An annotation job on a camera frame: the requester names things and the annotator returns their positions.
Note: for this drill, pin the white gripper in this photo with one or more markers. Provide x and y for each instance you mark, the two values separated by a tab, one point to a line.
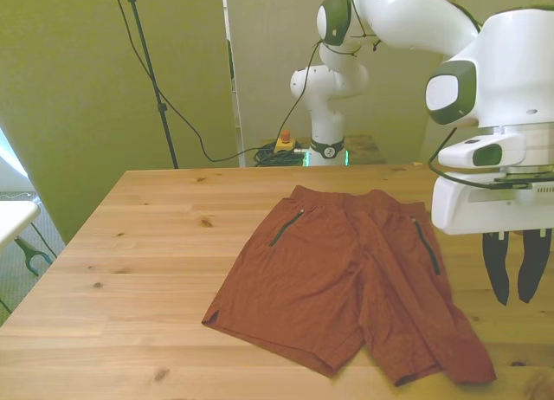
476	209

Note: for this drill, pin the rust orange shorts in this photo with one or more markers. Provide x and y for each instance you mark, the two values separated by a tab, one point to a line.
329	279

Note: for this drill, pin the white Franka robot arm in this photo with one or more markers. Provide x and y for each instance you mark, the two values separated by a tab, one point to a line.
411	23

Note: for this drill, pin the yellow emergency stop box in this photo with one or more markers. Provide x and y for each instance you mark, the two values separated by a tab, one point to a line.
285	145

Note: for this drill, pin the black tripod pole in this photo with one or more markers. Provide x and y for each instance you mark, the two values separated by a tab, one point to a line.
162	107

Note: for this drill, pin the white folding table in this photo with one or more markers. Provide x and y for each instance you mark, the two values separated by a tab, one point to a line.
17	218

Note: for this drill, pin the white vertical rail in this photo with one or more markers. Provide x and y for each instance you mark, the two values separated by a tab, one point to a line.
236	114

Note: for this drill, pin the teal forked table bracket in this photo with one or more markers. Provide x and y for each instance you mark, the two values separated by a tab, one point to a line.
31	257

